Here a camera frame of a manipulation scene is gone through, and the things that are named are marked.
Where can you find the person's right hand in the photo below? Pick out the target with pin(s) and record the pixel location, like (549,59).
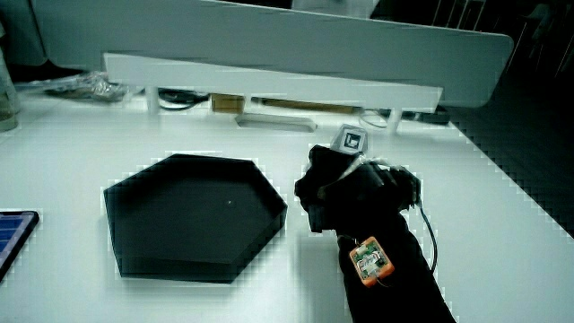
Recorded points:
(359,197)

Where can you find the person's right forearm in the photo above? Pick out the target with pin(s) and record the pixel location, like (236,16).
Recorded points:
(399,287)

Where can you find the white desk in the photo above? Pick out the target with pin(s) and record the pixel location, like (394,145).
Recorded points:
(489,269)

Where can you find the orange sensor module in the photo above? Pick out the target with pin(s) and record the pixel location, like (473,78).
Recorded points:
(371,262)

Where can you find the black power strip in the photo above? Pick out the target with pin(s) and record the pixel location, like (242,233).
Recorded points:
(428,117)

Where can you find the long wooden strip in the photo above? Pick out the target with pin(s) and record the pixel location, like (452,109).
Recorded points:
(305,106)

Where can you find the white shelf riser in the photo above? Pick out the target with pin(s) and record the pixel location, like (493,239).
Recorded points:
(269,83)

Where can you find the small wooden box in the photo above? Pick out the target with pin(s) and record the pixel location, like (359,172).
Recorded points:
(227,103)

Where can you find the black hexagonal tray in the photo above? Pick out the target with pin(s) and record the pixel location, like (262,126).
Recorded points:
(193,215)

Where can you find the white divider panel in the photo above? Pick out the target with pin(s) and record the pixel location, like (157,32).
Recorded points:
(269,36)

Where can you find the clear plastic bag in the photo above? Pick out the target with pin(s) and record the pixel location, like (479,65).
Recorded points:
(89,86)

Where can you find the dark smartphone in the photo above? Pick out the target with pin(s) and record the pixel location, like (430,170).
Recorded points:
(13,235)

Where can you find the clear bottle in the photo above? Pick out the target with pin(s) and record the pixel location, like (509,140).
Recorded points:
(6,98)

